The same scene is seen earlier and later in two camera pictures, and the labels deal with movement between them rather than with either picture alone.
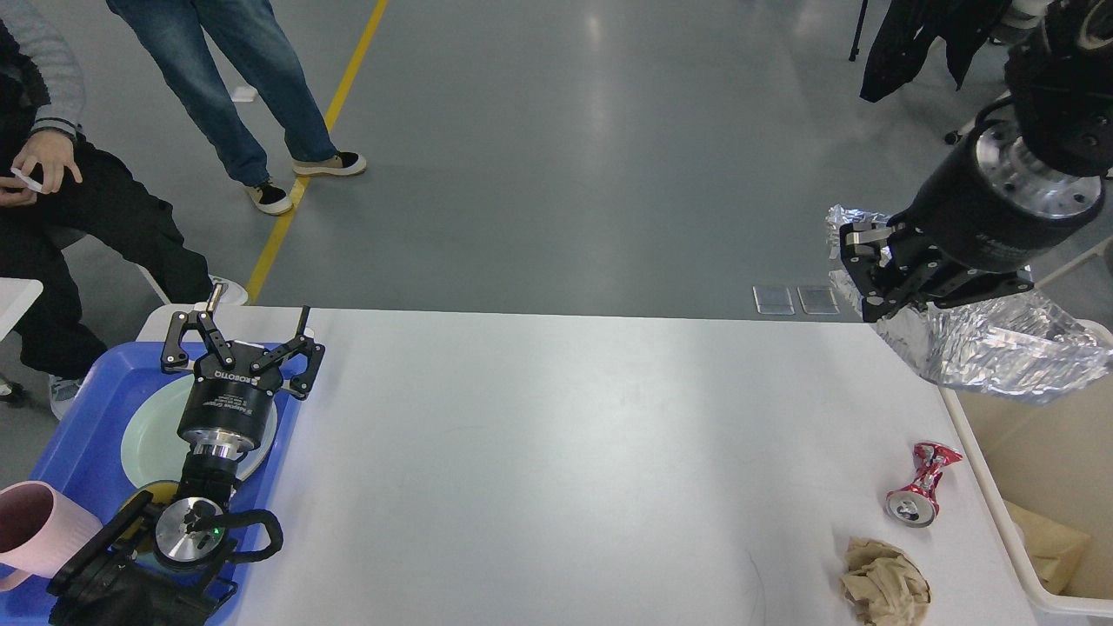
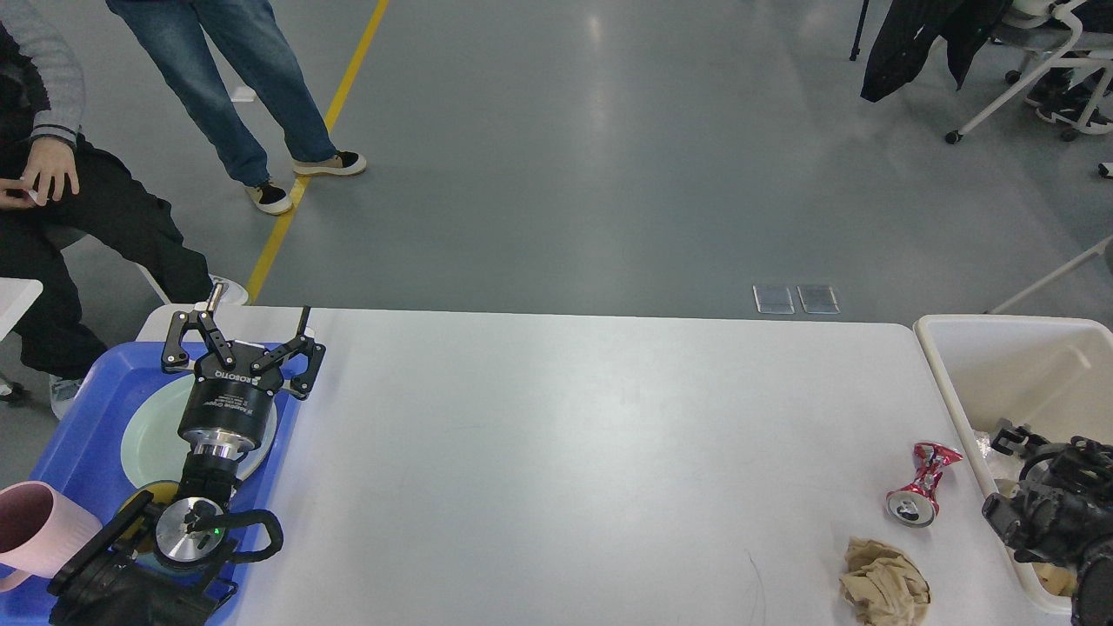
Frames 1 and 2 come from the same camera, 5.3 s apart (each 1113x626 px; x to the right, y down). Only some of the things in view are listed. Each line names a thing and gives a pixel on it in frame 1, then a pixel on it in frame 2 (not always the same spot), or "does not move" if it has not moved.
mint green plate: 153,451 does not move
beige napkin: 884,583 does not move
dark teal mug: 163,491 does not move
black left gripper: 228,409 does not move
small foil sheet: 836,217 -> 983,444
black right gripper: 981,213 -> 1035,448
